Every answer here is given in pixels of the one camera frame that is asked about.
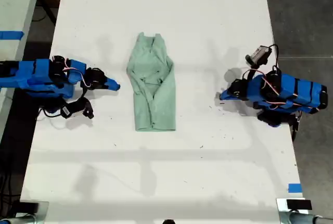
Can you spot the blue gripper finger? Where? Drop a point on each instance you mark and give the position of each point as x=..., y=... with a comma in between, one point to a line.
x=111, y=87
x=228, y=93
x=112, y=81
x=229, y=99

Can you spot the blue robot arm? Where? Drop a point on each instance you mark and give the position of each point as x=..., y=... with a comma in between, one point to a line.
x=299, y=91
x=33, y=74

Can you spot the pale green T-shirt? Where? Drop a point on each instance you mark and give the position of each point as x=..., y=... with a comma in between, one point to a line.
x=153, y=91

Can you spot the blue tape strip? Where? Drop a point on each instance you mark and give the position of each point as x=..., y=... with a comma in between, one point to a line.
x=295, y=188
x=10, y=35

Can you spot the white side table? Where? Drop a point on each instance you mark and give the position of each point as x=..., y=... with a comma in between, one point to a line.
x=15, y=0

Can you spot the black clamp block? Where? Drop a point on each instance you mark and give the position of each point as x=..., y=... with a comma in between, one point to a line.
x=28, y=207
x=299, y=204

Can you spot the black stand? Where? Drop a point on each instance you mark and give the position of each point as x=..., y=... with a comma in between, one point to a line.
x=168, y=221

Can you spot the metal clamp pole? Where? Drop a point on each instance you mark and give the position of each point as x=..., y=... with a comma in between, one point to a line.
x=304, y=218
x=18, y=220

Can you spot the black camera stalk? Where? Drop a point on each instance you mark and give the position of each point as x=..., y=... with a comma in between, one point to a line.
x=83, y=93
x=251, y=70

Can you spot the black camera box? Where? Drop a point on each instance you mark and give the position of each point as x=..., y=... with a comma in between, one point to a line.
x=260, y=53
x=88, y=109

